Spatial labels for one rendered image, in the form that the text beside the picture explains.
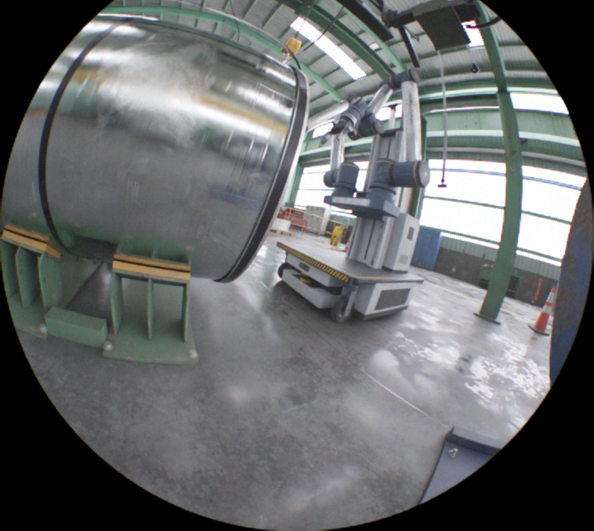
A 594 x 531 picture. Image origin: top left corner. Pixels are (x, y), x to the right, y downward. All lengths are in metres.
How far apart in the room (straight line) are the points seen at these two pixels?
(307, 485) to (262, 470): 0.11
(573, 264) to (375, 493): 0.68
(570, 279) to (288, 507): 0.75
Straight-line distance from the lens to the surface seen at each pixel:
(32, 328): 0.99
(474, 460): 0.93
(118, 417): 0.68
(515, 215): 3.41
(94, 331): 0.83
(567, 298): 0.57
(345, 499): 0.64
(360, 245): 2.05
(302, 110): 0.64
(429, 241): 10.12
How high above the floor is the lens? 0.57
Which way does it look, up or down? 4 degrees down
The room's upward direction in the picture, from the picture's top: 15 degrees clockwise
